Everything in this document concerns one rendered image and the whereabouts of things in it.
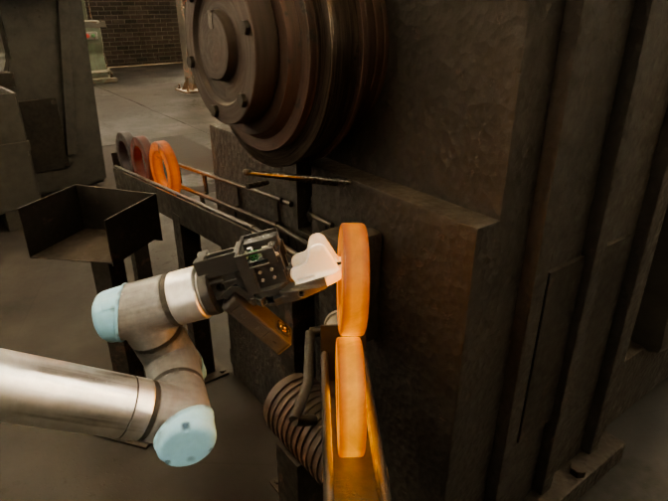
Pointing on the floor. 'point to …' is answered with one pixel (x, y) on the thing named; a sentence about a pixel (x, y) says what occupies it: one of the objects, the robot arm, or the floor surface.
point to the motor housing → (296, 440)
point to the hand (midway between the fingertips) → (351, 266)
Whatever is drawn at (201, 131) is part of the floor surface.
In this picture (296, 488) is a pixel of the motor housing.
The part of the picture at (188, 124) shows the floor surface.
